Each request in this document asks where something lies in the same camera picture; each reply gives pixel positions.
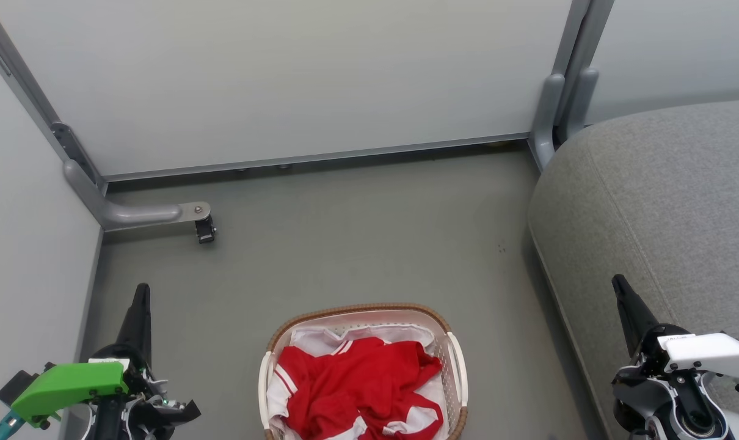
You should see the grey partition post foot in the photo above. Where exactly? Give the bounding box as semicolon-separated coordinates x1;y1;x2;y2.
528;0;591;173
558;0;616;145

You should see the white laundry basket brown rim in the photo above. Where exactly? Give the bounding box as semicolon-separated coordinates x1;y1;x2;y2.
258;302;469;440

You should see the grey partition post with foot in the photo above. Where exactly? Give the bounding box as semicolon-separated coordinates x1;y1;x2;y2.
0;11;213;233

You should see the white cloth basket liner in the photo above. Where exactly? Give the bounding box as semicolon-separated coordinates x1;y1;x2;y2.
266;324;451;440

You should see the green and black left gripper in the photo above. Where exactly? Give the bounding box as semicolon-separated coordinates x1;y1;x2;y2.
9;283;201;430

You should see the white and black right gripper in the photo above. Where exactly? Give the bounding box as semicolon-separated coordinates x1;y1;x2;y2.
611;274;739;383

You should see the red number 23 basketball jersey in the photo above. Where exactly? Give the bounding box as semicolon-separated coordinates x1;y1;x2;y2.
274;336;445;440

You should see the grey fabric sofa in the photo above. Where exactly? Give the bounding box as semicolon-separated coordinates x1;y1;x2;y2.
526;99;739;440

